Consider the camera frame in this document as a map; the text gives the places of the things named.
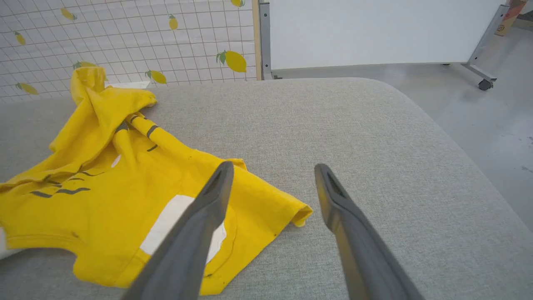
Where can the yellow t-shirt with prints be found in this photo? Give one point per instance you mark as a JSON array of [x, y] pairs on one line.
[[104, 204]]

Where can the white partition board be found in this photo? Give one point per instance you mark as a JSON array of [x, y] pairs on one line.
[[374, 29]]

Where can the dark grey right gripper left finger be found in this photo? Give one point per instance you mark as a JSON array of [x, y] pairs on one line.
[[187, 250]]

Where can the lemon pattern tile panel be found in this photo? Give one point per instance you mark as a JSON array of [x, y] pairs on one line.
[[125, 33]]

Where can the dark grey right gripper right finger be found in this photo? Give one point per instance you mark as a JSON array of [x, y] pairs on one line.
[[362, 250]]

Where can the small white box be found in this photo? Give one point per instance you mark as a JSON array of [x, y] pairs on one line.
[[127, 85]]

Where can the brown cardboard box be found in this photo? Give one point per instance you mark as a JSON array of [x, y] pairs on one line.
[[510, 16]]

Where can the grey metal stand leg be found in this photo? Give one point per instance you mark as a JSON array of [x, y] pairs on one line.
[[485, 46], [265, 37]]

